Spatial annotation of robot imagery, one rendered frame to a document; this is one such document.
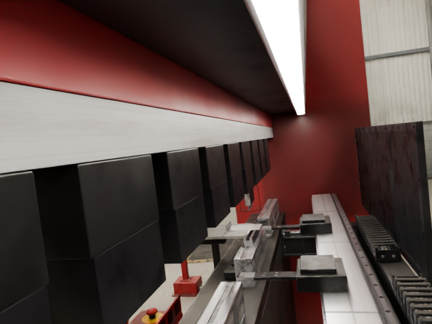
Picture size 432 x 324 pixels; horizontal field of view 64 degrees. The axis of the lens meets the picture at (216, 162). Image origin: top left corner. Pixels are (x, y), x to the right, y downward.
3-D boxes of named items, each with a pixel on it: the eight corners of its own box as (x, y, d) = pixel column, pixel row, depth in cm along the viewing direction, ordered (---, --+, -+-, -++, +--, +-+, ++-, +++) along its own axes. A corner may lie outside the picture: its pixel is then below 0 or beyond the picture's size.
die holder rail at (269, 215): (269, 214, 213) (267, 198, 212) (279, 213, 211) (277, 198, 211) (258, 238, 165) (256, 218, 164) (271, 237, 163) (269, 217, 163)
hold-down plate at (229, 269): (240, 251, 148) (239, 244, 147) (252, 251, 146) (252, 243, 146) (224, 280, 119) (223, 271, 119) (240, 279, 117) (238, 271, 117)
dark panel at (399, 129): (361, 204, 199) (353, 128, 197) (364, 204, 199) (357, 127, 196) (429, 290, 90) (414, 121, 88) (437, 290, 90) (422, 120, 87)
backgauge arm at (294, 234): (283, 251, 181) (280, 225, 181) (419, 247, 165) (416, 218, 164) (282, 257, 174) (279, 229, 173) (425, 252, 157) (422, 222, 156)
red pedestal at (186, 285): (179, 287, 337) (168, 203, 332) (203, 287, 330) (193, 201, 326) (171, 296, 317) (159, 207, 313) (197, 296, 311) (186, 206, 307)
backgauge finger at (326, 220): (262, 228, 139) (261, 216, 139) (330, 224, 132) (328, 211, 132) (258, 236, 127) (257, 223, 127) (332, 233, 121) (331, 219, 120)
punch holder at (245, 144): (231, 189, 125) (225, 143, 124) (254, 187, 123) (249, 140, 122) (221, 196, 110) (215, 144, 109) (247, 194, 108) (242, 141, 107)
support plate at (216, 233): (192, 228, 150) (191, 226, 150) (252, 225, 143) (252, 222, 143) (177, 240, 133) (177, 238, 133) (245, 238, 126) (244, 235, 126)
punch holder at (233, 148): (217, 198, 105) (211, 145, 105) (245, 197, 103) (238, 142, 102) (203, 209, 91) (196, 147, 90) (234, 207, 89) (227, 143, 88)
